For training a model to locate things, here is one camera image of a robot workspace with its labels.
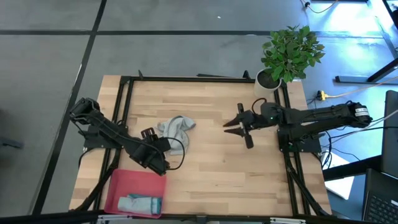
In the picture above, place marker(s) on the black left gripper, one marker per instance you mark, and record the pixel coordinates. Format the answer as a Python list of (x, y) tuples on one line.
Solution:
[(157, 163)]

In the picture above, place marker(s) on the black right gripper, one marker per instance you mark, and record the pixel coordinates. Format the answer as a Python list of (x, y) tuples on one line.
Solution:
[(255, 119)]

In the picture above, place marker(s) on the grey waffle microfiber towel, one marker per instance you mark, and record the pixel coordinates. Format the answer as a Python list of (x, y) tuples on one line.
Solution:
[(177, 130)]

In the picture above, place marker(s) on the light blue microfiber towel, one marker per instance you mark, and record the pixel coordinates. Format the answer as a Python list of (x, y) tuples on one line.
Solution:
[(136, 203)]

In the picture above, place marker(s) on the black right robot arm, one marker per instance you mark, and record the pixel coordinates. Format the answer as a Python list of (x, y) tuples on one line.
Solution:
[(311, 119)]

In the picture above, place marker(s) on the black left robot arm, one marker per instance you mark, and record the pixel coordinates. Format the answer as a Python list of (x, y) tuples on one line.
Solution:
[(105, 130)]

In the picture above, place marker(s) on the pink plastic basket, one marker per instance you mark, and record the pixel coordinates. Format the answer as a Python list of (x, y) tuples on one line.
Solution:
[(136, 182)]

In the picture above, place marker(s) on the white plant pot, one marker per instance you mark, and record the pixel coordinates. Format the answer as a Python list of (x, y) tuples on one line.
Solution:
[(259, 91)]

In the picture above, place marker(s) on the yellow power plug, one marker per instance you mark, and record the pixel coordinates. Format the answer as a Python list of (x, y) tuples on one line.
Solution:
[(321, 95)]

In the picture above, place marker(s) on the green leafy potted plant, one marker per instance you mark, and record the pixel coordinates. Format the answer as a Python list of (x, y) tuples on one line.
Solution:
[(289, 53)]

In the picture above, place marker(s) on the black standing desk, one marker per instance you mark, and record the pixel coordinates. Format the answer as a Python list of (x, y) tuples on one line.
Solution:
[(351, 79)]

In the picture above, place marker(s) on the black floor plug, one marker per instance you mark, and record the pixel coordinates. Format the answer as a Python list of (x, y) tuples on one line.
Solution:
[(307, 4)]

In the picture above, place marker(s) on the black monitor back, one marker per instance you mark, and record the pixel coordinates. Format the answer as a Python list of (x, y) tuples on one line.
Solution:
[(391, 133)]

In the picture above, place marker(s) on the black laptop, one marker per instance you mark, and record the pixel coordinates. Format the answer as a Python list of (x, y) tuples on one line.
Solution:
[(382, 202)]

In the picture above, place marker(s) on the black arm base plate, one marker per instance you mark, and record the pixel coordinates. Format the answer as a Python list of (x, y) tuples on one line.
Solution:
[(304, 144), (93, 141)]

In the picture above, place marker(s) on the black aluminium table frame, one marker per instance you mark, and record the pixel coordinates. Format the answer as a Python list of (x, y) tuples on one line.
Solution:
[(186, 79)]

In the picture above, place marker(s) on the black overhead camera rail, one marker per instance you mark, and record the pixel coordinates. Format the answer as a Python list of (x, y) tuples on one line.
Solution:
[(62, 217)]

